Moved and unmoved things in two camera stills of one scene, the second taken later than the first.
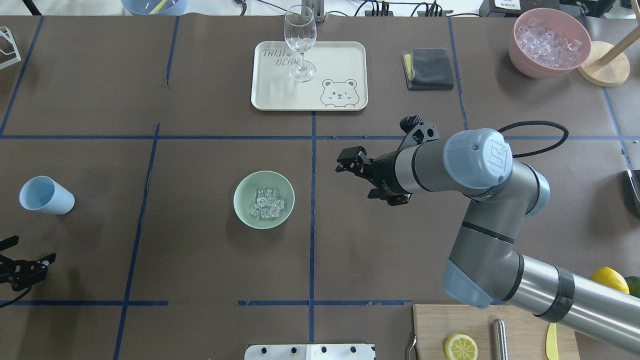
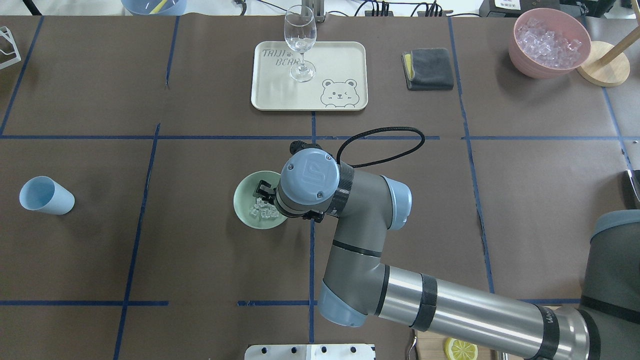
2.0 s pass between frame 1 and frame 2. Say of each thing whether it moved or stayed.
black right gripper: moved
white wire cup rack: stayed
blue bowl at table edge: stayed
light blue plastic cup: stayed
